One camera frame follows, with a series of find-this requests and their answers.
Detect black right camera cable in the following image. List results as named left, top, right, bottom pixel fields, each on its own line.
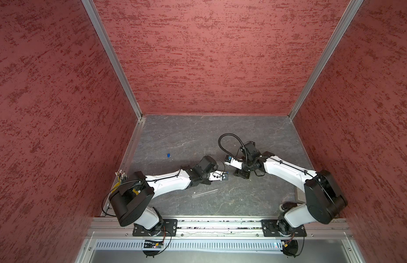
left=218, top=133, right=248, bottom=162

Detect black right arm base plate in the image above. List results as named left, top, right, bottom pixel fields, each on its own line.
left=260, top=219, right=307, bottom=238

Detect aluminium corner frame post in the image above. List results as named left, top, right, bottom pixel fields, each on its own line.
left=81, top=0, right=143, bottom=121
left=288, top=0, right=363, bottom=120

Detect white slotted cable duct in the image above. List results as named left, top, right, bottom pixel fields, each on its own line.
left=94, top=239, right=282, bottom=254

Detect aluminium front rail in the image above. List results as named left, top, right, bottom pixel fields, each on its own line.
left=87, top=216, right=354, bottom=240

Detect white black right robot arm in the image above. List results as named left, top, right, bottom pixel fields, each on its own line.
left=224, top=141, right=348, bottom=237

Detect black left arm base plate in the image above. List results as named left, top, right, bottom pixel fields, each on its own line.
left=132, top=219, right=178, bottom=237

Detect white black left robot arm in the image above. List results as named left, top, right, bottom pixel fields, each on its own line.
left=108, top=156, right=225, bottom=236

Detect aluminium corner frame post left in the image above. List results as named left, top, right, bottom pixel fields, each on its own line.
left=81, top=0, right=143, bottom=121

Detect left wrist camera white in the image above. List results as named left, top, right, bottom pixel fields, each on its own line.
left=209, top=171, right=229, bottom=181

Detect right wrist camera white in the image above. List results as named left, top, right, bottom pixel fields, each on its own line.
left=224, top=155, right=243, bottom=170

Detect pencils in cup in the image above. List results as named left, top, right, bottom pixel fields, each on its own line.
left=115, top=170, right=127, bottom=184

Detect aluminium corner frame post right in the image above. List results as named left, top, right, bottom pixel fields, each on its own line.
left=288, top=0, right=363, bottom=120

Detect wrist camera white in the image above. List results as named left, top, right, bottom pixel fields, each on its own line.
left=209, top=171, right=229, bottom=181
left=224, top=155, right=243, bottom=170

